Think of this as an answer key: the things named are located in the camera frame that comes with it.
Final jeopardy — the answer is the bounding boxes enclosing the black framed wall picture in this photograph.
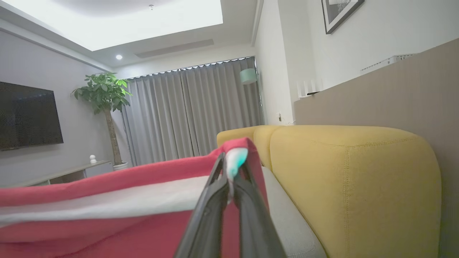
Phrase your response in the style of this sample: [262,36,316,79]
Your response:
[321,0,365,35]

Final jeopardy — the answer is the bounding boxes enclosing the green potted tree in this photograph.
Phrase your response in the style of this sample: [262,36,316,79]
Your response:
[71,72,132,166]

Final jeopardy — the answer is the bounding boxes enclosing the grey sofa seat cushion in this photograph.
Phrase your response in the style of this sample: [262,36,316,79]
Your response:
[261,166,327,258]

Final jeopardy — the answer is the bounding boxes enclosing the small yellow sofa backrest cushion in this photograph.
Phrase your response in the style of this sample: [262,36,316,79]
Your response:
[253,125,284,171]
[216,126,264,147]

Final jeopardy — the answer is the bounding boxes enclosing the large yellow sofa backrest cushion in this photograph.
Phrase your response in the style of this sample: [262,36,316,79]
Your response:
[270,125,442,258]

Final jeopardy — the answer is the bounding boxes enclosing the teal shade floor lamp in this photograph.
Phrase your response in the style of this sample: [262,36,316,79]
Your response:
[240,57,265,124]

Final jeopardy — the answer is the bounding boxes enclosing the red shorts with white stripe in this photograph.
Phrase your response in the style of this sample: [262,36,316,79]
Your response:
[0,137,269,258]

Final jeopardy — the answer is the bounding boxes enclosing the grey and teal tv cabinet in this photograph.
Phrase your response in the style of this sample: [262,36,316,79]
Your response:
[7,160,114,188]

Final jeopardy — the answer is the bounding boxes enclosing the grey curtain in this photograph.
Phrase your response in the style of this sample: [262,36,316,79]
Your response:
[122,57,265,167]

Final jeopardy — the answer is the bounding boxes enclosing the beige low partition panel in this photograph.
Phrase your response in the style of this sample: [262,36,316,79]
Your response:
[294,38,459,258]

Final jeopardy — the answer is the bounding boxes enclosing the black wall television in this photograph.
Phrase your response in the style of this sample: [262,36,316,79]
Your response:
[0,81,64,151]

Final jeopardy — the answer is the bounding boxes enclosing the white router with antennas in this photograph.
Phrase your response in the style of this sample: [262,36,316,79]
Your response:
[296,79,323,98]

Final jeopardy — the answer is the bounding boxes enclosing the flat white device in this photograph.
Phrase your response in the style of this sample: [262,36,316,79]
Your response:
[360,53,416,75]

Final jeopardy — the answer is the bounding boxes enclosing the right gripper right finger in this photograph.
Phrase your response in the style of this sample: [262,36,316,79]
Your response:
[229,158,287,258]

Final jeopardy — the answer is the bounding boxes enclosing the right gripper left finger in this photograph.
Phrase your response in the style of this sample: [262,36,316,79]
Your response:
[175,152,230,258]

